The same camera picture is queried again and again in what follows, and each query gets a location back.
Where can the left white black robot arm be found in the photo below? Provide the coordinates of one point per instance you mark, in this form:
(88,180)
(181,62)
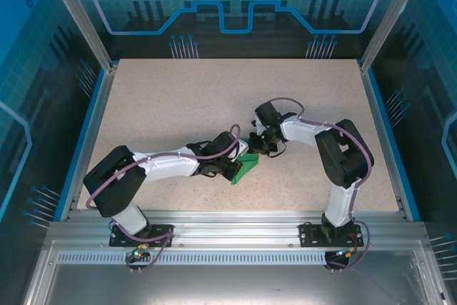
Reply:
(118,198)

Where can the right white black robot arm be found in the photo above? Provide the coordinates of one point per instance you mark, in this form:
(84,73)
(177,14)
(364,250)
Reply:
(346,162)

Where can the steel tray panel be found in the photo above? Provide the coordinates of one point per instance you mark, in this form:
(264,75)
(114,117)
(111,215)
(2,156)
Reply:
(232,283)

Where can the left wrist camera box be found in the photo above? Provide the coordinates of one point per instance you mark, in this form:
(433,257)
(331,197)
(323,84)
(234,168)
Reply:
(243,148)

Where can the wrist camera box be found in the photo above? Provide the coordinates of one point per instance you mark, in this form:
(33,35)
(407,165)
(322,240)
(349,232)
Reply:
(258,128)
(243,148)

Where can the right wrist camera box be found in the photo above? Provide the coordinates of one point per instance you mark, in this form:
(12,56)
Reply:
(258,128)

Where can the aluminium front rail beam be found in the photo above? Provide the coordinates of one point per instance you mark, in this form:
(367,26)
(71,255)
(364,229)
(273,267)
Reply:
(232,230)

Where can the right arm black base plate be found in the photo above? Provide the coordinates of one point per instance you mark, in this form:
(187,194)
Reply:
(307,237)

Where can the right aluminium side rail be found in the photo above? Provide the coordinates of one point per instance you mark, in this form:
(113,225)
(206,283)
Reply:
(383,140)

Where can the aluminium side rail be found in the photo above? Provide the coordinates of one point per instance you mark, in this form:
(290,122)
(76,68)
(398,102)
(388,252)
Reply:
(93,133)
(383,140)

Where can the left aluminium side rail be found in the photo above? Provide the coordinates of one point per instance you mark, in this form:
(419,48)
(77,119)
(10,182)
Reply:
(93,133)

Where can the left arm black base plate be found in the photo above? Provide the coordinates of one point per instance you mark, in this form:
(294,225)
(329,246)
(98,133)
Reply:
(116,241)

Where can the right aluminium frame post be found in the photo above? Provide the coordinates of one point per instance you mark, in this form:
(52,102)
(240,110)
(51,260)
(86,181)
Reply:
(392,15)

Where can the aluminium frame post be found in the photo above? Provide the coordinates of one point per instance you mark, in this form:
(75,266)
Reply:
(392,15)
(82,15)

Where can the left aluminium frame post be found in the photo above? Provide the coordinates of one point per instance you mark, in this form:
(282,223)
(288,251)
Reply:
(82,15)

